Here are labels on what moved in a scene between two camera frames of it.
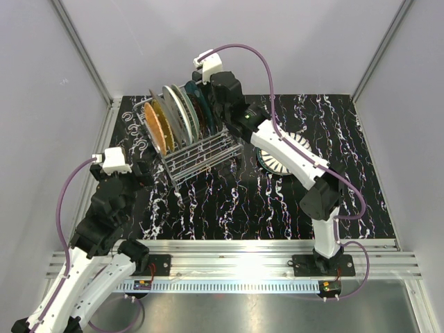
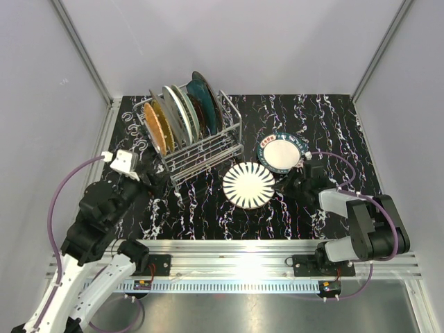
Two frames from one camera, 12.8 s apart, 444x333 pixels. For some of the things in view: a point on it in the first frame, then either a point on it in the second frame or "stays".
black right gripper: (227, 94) -> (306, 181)
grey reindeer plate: (173, 125) stays
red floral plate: (200, 113) stays
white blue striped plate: (273, 164) -> (248, 185)
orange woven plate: (155, 128) stays
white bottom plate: (178, 112) stays
